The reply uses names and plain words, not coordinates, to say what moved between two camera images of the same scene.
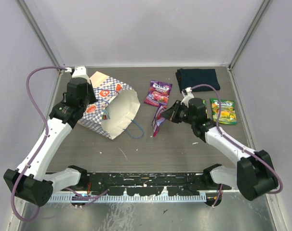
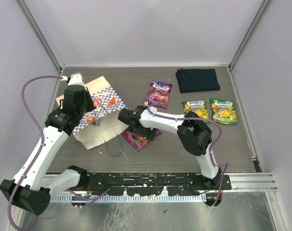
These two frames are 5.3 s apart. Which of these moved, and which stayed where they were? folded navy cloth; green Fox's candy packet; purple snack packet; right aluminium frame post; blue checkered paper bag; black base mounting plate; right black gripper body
Moved: right black gripper body; blue checkered paper bag; purple snack packet
Stayed: black base mounting plate; green Fox's candy packet; folded navy cloth; right aluminium frame post
